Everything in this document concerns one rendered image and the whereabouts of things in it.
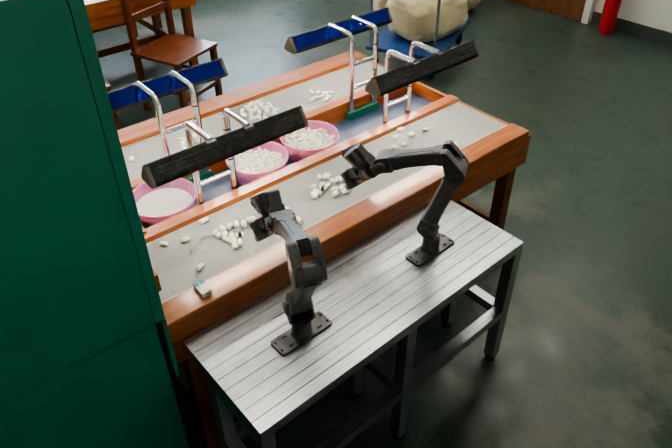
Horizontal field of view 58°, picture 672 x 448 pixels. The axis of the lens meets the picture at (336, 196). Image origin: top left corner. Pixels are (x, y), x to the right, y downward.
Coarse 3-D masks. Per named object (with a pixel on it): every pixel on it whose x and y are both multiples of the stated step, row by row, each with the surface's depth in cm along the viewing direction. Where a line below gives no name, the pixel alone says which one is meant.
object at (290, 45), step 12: (372, 12) 298; (384, 12) 302; (336, 24) 286; (348, 24) 290; (360, 24) 294; (384, 24) 303; (300, 36) 275; (312, 36) 279; (324, 36) 282; (336, 36) 286; (288, 48) 276; (300, 48) 275; (312, 48) 280
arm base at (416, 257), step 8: (424, 240) 216; (440, 240) 224; (448, 240) 224; (416, 248) 221; (424, 248) 218; (432, 248) 217; (440, 248) 221; (408, 256) 217; (416, 256) 217; (424, 256) 217; (432, 256) 217; (416, 264) 214
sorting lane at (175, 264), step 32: (416, 128) 280; (448, 128) 279; (480, 128) 279; (288, 192) 239; (352, 192) 239; (192, 224) 224; (224, 224) 223; (160, 256) 209; (192, 256) 209; (224, 256) 209
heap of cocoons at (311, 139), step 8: (320, 128) 279; (288, 136) 274; (296, 136) 274; (304, 136) 274; (312, 136) 275; (320, 136) 273; (328, 136) 274; (288, 144) 268; (296, 144) 269; (304, 144) 268; (312, 144) 270; (320, 144) 269; (328, 144) 269
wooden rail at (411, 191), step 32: (512, 128) 274; (480, 160) 256; (512, 160) 275; (384, 192) 235; (416, 192) 235; (320, 224) 219; (352, 224) 219; (384, 224) 231; (256, 256) 205; (192, 288) 193; (224, 288) 193; (256, 288) 199; (192, 320) 187
